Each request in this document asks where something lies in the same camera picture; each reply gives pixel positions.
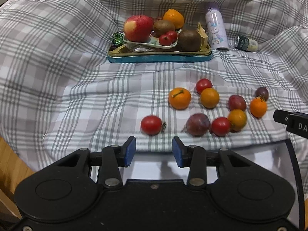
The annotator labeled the mandarin with green leaf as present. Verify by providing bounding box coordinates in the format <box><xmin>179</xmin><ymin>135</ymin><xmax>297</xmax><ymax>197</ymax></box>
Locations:
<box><xmin>250</xmin><ymin>97</ymin><xmax>267</xmax><ymax>118</ymax></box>

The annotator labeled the red tomato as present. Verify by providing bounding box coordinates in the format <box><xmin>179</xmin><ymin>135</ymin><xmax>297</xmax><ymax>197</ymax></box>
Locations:
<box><xmin>141</xmin><ymin>115</ymin><xmax>162</xmax><ymax>136</ymax></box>
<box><xmin>195</xmin><ymin>78</ymin><xmax>213</xmax><ymax>94</ymax></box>
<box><xmin>211</xmin><ymin>117</ymin><xmax>231</xmax><ymax>137</ymax></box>

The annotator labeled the purple plum front left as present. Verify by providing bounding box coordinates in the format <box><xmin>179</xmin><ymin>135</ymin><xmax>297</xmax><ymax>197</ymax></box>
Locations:
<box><xmin>185</xmin><ymin>113</ymin><xmax>210</xmax><ymax>137</ymax></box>

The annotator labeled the dark purple plum right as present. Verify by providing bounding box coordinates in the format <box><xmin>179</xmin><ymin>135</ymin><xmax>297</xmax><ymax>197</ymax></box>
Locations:
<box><xmin>255</xmin><ymin>87</ymin><xmax>269</xmax><ymax>102</ymax></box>

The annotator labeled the orange yellow fruit front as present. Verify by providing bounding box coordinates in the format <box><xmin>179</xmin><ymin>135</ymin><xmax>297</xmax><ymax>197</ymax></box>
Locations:
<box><xmin>228</xmin><ymin>109</ymin><xmax>247</xmax><ymax>132</ymax></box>

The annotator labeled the orange mandarin with stem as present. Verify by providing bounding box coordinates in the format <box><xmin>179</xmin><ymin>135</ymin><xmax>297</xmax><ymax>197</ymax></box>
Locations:
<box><xmin>168</xmin><ymin>87</ymin><xmax>192</xmax><ymax>110</ymax></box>

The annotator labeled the yellow orange round fruit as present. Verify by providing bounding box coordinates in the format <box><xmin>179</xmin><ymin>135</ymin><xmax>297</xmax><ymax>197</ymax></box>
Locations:
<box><xmin>200</xmin><ymin>88</ymin><xmax>220</xmax><ymax>109</ymax></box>

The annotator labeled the purple plum middle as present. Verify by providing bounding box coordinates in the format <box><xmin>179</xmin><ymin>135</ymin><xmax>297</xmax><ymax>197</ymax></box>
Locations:
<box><xmin>228</xmin><ymin>95</ymin><xmax>246</xmax><ymax>111</ymax></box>

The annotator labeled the red tomato back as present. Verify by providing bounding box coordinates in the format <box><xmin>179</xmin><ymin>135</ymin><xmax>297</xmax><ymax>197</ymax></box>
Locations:
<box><xmin>195</xmin><ymin>78</ymin><xmax>213</xmax><ymax>94</ymax></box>

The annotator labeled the dark green drink can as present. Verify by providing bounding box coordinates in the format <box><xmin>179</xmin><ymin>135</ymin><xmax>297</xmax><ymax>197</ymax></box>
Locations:
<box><xmin>234</xmin><ymin>35</ymin><xmax>258</xmax><ymax>52</ymax></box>

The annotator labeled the grey plaid sofa cover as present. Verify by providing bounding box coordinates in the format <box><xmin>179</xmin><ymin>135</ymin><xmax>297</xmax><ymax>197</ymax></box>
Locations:
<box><xmin>1</xmin><ymin>0</ymin><xmax>307</xmax><ymax>182</ymax></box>

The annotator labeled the blue gold tin tray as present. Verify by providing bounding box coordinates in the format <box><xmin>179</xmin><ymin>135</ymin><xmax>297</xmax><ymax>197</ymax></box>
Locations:
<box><xmin>108</xmin><ymin>43</ymin><xmax>213</xmax><ymax>63</ymax></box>

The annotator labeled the yellow paper wrapper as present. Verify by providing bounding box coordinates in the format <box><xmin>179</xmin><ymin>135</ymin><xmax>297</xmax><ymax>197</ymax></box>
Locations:
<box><xmin>197</xmin><ymin>22</ymin><xmax>208</xmax><ymax>51</ymax></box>

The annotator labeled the purple cartoon thermos bottle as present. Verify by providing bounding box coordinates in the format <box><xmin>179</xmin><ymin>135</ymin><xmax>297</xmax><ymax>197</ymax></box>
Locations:
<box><xmin>205</xmin><ymin>3</ymin><xmax>229</xmax><ymax>49</ymax></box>

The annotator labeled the large brown round fruit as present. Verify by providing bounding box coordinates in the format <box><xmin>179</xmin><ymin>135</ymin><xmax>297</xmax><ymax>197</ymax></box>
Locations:
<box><xmin>177</xmin><ymin>29</ymin><xmax>202</xmax><ymax>52</ymax></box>

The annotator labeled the green foil candy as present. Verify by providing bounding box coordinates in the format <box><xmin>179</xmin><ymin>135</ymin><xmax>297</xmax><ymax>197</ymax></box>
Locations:
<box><xmin>111</xmin><ymin>32</ymin><xmax>125</xmax><ymax>48</ymax></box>

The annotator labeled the white patterned small plate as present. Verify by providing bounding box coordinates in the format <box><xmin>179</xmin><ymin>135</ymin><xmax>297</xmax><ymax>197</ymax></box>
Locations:
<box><xmin>123</xmin><ymin>31</ymin><xmax>178</xmax><ymax>49</ymax></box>

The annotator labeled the cherry tomato on plate front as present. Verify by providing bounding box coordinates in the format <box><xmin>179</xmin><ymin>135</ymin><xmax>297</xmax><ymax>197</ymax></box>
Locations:
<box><xmin>159</xmin><ymin>34</ymin><xmax>173</xmax><ymax>46</ymax></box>

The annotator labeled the cherry tomato on plate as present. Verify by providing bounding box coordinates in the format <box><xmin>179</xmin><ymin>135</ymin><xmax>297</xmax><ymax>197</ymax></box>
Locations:
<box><xmin>159</xmin><ymin>34</ymin><xmax>173</xmax><ymax>46</ymax></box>
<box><xmin>166</xmin><ymin>31</ymin><xmax>178</xmax><ymax>43</ymax></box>

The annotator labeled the cherry tomato on plate back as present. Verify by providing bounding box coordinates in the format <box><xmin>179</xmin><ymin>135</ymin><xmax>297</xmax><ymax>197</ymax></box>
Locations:
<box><xmin>166</xmin><ymin>31</ymin><xmax>178</xmax><ymax>43</ymax></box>

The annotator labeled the red apple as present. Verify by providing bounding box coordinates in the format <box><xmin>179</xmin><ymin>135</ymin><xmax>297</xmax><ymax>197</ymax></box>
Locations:
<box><xmin>123</xmin><ymin>15</ymin><xmax>153</xmax><ymax>42</ymax></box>

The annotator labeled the brown kiwi on plate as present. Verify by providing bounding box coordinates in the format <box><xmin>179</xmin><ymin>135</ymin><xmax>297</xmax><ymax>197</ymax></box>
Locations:
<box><xmin>153</xmin><ymin>20</ymin><xmax>175</xmax><ymax>37</ymax></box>

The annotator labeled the large orange on tray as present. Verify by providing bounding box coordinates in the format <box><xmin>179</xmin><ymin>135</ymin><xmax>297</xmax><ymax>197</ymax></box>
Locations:
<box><xmin>163</xmin><ymin>9</ymin><xmax>185</xmax><ymax>29</ymax></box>

